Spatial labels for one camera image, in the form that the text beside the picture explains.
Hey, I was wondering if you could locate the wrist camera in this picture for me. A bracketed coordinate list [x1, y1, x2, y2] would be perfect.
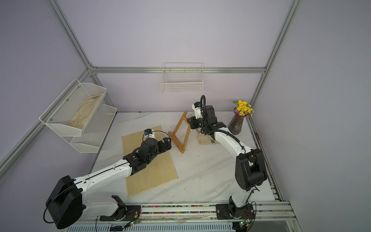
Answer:
[144, 129, 155, 139]
[192, 101, 203, 119]

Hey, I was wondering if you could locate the yellow flowers bouquet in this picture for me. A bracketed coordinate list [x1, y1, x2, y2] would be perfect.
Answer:
[233, 100, 254, 117]

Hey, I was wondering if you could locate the white mesh wall shelf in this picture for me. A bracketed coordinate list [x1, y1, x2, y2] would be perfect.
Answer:
[39, 79, 117, 153]

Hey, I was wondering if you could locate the beige cloth in shelf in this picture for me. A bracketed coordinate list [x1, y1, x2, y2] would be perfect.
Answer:
[68, 94, 102, 129]

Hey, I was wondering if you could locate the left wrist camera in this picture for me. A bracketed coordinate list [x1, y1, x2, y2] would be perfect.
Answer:
[144, 129, 155, 139]

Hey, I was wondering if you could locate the small wooden easel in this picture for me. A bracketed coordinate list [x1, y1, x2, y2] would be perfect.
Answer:
[168, 111, 200, 154]

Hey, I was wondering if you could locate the white wire wall basket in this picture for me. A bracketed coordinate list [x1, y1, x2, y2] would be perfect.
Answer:
[160, 62, 204, 94]

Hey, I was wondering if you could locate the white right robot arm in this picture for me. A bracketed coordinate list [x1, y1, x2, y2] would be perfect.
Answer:
[187, 101, 268, 219]

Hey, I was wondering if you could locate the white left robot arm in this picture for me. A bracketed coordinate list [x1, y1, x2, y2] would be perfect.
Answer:
[45, 137, 172, 230]

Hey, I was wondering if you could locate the aluminium frame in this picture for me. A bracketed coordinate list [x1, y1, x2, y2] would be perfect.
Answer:
[1, 1, 302, 182]

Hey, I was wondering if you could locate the beige gardening glove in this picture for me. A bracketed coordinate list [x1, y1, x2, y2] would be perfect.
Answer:
[197, 132, 219, 145]

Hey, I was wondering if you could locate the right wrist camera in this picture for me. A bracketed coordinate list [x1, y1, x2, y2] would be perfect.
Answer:
[192, 101, 203, 119]

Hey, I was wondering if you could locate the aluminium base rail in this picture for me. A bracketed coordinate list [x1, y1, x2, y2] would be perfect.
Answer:
[64, 202, 302, 232]

